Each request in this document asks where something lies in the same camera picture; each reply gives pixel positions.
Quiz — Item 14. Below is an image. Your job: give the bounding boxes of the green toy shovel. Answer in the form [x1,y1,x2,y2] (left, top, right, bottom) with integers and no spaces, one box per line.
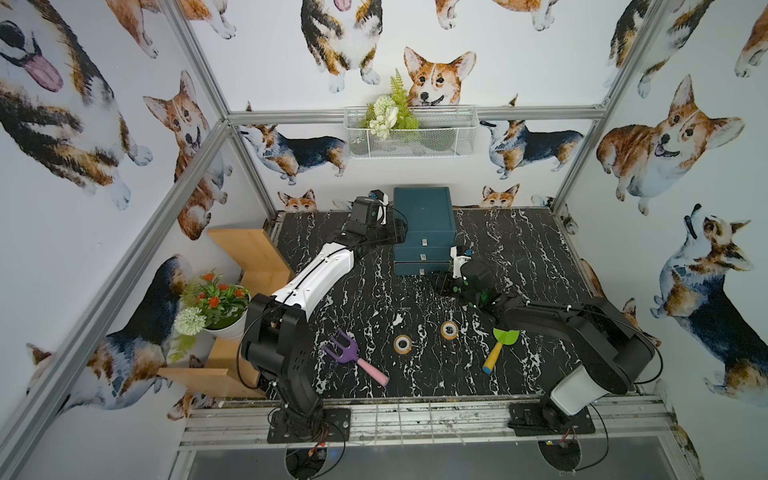
[482,328,520,375]

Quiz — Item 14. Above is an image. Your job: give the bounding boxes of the fern and white flowers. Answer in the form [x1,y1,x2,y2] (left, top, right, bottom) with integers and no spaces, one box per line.
[360,70,420,140]

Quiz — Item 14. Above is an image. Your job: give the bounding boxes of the teal drawer cabinet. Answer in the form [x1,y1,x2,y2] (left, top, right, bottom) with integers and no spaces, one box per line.
[393,187,457,276]

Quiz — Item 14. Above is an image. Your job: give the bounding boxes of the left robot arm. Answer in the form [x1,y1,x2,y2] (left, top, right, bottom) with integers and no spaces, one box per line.
[238,212,408,417]

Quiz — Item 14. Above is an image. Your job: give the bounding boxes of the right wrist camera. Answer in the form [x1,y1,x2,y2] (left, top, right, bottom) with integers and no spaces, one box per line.
[450,246,473,278]

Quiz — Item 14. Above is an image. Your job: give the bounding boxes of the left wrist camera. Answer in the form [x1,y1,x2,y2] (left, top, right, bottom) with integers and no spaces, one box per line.
[350,190,389,226]

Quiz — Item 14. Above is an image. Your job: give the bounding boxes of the white wire basket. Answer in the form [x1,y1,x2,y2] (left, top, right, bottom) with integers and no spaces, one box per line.
[343,106,479,159]

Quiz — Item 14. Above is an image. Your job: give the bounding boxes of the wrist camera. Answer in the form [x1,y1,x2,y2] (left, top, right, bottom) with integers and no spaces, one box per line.
[450,246,473,278]
[350,190,389,226]

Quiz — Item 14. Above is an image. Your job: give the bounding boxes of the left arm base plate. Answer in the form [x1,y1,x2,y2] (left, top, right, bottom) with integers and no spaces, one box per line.
[267,408,352,444]

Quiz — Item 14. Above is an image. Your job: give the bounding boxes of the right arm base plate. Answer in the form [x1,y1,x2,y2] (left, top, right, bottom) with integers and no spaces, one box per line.
[508,401,596,437]

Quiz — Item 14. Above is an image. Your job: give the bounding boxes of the wooden corner shelf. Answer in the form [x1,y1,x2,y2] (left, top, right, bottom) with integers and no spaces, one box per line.
[159,229,294,399]

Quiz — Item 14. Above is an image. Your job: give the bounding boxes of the purple toy garden fork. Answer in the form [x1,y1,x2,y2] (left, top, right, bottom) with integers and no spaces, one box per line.
[321,329,390,387]

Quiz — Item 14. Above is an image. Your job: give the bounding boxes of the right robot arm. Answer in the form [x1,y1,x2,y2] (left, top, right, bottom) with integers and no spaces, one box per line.
[433,257,656,417]

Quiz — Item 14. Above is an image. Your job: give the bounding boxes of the potted red flower plant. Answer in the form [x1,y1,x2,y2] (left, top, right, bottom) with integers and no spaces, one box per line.
[168,272,251,364]

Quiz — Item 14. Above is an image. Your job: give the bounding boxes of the orange tape roll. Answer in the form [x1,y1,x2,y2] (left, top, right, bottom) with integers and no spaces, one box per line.
[393,335,413,355]
[440,321,459,341]

